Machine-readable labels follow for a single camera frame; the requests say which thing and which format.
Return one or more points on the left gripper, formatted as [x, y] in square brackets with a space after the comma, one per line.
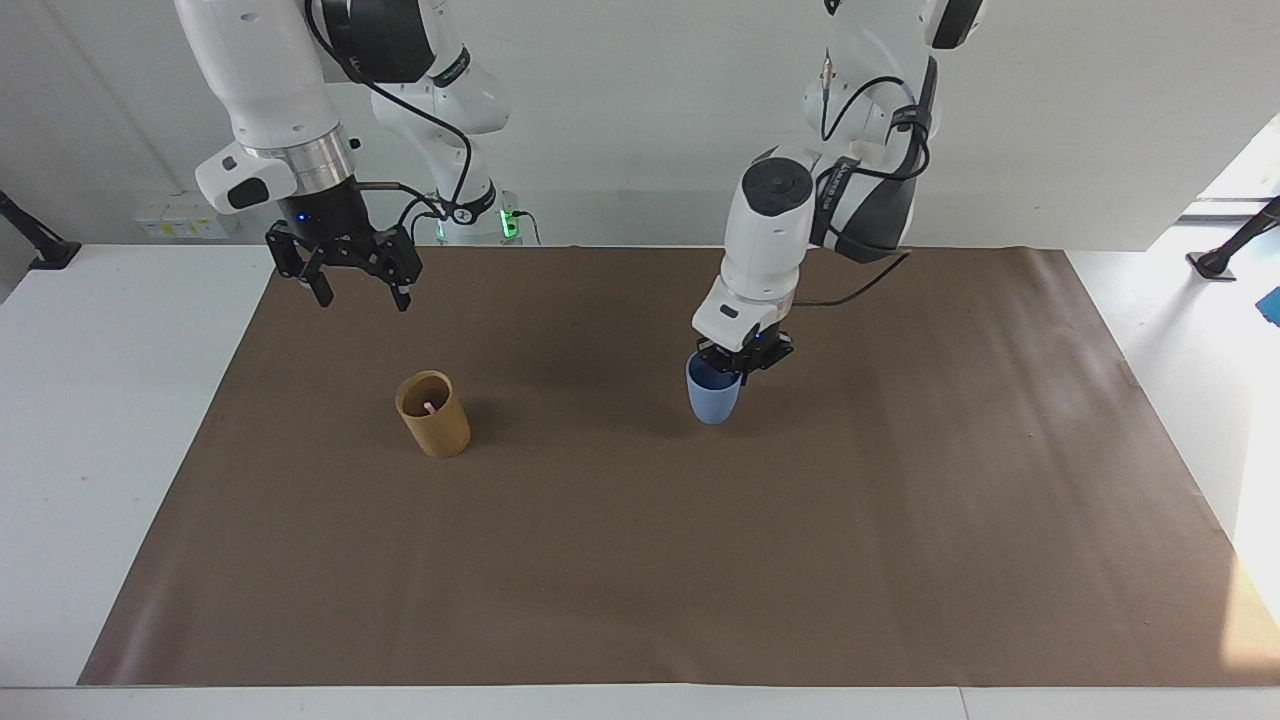
[768, 350]

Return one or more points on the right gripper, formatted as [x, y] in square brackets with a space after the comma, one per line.
[322, 215]

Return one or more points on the blue cup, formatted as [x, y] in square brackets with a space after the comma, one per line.
[712, 400]

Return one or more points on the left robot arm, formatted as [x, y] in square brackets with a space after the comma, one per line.
[765, 230]

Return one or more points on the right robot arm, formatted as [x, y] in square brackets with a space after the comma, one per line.
[265, 80]

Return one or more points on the bamboo cup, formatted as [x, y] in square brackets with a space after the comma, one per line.
[435, 425]

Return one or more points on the black stand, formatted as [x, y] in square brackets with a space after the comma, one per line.
[1235, 248]
[40, 245]

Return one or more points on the blue flat object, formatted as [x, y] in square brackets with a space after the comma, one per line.
[1271, 306]

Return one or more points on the white wall socket strip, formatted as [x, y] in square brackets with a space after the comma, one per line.
[178, 220]

